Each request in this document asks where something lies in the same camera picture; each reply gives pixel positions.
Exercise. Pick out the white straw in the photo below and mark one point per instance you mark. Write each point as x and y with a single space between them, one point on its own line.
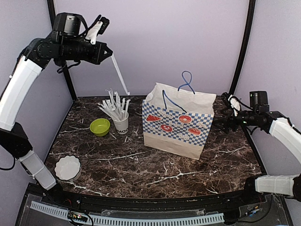
124 107
120 75
107 108

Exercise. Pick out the white slotted cable duct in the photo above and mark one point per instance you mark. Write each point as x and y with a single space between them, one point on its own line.
81 219

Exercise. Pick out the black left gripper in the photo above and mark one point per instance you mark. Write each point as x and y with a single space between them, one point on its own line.
98 57

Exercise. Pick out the white fluted ceramic dish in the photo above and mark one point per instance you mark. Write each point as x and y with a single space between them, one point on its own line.
68 168

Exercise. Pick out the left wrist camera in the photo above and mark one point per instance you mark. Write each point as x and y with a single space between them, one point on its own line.
98 27

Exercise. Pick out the green plastic bowl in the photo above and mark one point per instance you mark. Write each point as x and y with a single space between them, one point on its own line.
100 127

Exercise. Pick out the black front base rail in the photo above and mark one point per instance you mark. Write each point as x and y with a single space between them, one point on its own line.
230 203

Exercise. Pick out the paper cup holding straws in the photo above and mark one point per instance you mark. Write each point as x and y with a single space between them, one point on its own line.
122 126

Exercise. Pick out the right black frame post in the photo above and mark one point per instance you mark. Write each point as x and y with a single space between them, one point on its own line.
244 45

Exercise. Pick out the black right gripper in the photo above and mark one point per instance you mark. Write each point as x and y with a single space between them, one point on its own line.
226 120

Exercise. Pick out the blue checkered paper bag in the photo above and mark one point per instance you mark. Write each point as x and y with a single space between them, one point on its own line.
177 120

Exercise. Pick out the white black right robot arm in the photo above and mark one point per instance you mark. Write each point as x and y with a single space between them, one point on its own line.
258 116

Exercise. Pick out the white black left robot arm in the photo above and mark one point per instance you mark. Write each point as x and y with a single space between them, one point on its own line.
70 40

